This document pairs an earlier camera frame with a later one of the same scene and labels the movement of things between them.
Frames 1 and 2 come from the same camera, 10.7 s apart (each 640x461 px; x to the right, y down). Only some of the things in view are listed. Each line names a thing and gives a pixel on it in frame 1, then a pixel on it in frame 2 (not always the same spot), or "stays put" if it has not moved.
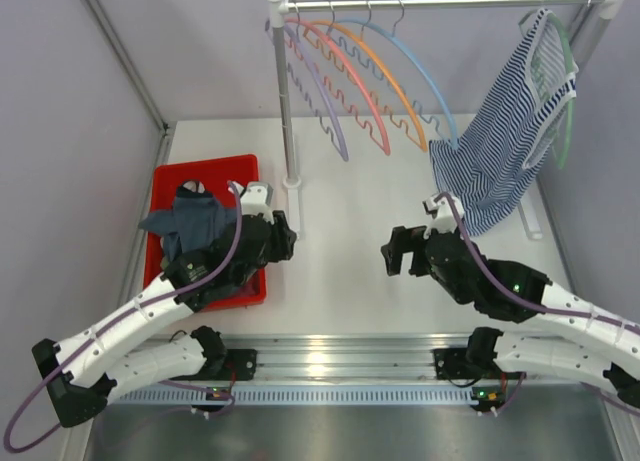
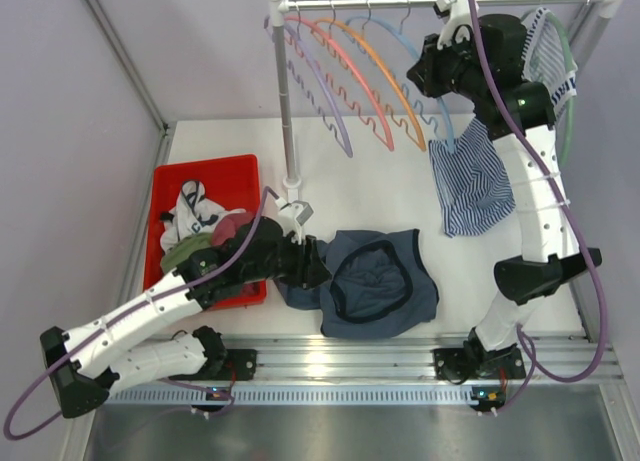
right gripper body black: x=410 y=240 -> x=448 y=70
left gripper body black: x=278 y=235 -> x=310 y=263
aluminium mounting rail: x=279 y=359 stays put
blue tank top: x=194 y=221 -> x=380 y=285
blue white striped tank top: x=487 y=168 stays put
